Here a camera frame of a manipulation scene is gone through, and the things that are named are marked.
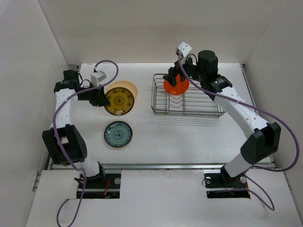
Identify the aluminium rail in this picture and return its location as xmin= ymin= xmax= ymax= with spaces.
xmin=47 ymin=163 xmax=228 ymax=170

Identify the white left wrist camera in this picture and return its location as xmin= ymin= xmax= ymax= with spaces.
xmin=91 ymin=71 xmax=107 ymax=87

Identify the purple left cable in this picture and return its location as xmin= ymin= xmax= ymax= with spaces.
xmin=52 ymin=60 xmax=119 ymax=227

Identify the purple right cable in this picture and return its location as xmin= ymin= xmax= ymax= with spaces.
xmin=177 ymin=52 xmax=301 ymax=211

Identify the yellow patterned plate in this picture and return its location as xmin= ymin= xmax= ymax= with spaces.
xmin=105 ymin=87 xmax=135 ymax=116

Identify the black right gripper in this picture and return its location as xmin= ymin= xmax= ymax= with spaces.
xmin=162 ymin=53 xmax=205 ymax=87

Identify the purple cable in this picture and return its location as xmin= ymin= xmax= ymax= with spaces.
xmin=52 ymin=60 xmax=119 ymax=227
xmin=177 ymin=52 xmax=301 ymax=211

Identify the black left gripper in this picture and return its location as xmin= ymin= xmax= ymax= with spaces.
xmin=78 ymin=82 xmax=110 ymax=107

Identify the large beige plate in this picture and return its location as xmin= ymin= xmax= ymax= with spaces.
xmin=106 ymin=80 xmax=138 ymax=99

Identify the orange plate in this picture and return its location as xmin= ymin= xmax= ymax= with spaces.
xmin=163 ymin=74 xmax=189 ymax=96

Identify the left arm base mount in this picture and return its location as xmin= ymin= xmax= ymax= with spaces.
xmin=83 ymin=170 xmax=121 ymax=199

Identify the teal patterned plate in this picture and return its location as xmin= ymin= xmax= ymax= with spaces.
xmin=104 ymin=121 xmax=133 ymax=148

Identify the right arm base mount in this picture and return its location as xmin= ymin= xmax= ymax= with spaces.
xmin=202 ymin=172 xmax=250 ymax=199

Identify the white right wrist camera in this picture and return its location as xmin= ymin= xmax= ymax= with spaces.
xmin=176 ymin=42 xmax=192 ymax=58

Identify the grey wire dish rack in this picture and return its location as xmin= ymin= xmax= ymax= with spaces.
xmin=151 ymin=73 xmax=225 ymax=118

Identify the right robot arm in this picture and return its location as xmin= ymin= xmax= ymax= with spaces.
xmin=163 ymin=48 xmax=281 ymax=186

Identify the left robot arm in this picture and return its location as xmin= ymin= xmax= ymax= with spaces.
xmin=42 ymin=70 xmax=110 ymax=188

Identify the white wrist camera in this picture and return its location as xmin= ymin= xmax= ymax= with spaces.
xmin=176 ymin=42 xmax=192 ymax=58
xmin=91 ymin=71 xmax=107 ymax=87

